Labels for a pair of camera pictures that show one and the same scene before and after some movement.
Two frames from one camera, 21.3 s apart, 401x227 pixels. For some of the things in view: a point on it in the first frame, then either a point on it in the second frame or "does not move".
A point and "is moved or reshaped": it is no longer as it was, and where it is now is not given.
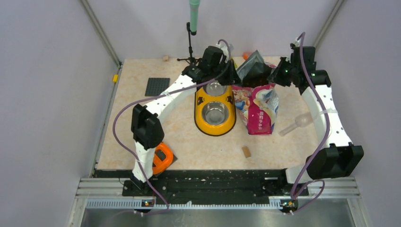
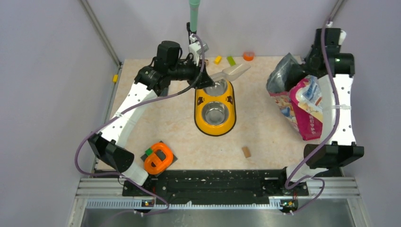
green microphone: x=194 y=5 does not move
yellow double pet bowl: x=215 y=109 does not move
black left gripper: x=226 y=73 → x=200 y=78
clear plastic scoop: x=301 y=120 is moved or reshaped
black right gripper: x=280 y=74 → x=296 y=73
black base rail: x=178 y=187 does not move
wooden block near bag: x=246 y=151 does not move
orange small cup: x=246 y=56 does not move
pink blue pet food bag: x=257 y=107 → x=302 y=104
